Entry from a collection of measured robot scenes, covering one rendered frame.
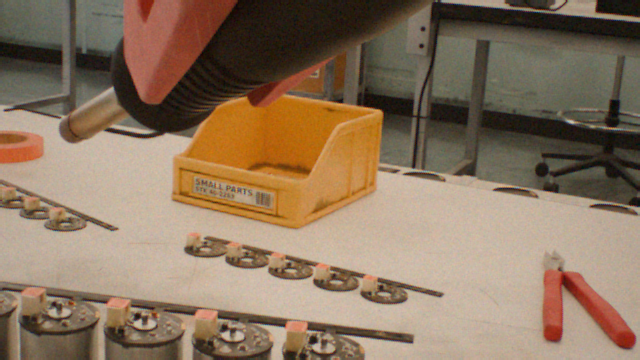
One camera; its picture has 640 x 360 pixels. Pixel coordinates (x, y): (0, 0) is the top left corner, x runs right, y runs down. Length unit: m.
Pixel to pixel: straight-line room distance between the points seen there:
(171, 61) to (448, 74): 4.71
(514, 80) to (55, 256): 4.32
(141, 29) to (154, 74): 0.01
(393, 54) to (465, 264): 4.41
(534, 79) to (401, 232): 4.18
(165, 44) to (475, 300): 0.37
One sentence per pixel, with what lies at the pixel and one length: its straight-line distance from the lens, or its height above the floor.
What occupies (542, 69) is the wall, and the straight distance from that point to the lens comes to 4.75.
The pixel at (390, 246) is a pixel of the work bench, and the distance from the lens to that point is 0.58.
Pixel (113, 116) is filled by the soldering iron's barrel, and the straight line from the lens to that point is 0.23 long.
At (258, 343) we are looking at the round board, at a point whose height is 0.81.
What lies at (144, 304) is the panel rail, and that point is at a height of 0.81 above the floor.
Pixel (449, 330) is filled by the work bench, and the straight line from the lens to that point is 0.47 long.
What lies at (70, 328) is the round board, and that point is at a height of 0.81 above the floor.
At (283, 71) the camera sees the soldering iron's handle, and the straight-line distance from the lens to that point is 0.16.
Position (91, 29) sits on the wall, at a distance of 5.90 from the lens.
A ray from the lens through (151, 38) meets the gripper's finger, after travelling 0.17.
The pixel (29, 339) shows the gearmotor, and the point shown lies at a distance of 0.31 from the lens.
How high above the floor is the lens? 0.94
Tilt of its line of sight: 15 degrees down
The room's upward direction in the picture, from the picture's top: 4 degrees clockwise
